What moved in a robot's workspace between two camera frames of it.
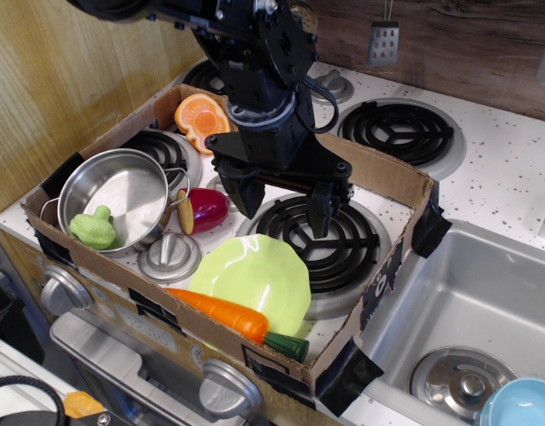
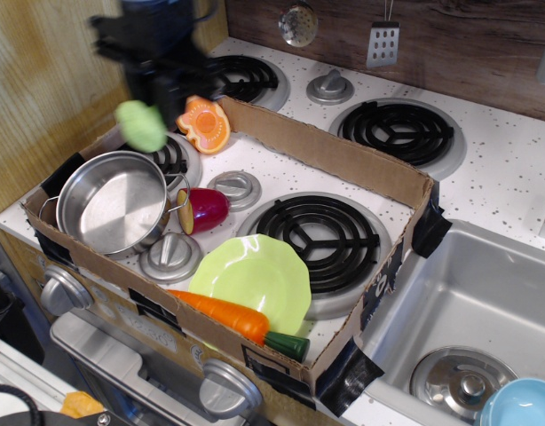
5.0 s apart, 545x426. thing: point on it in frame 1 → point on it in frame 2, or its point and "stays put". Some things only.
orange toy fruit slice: (199, 116) stays put
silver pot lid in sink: (456, 380) stays put
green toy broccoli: (97, 231) → (143, 126)
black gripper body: (277, 139) → (170, 81)
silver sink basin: (479, 312) stays put
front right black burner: (345, 268) stays put
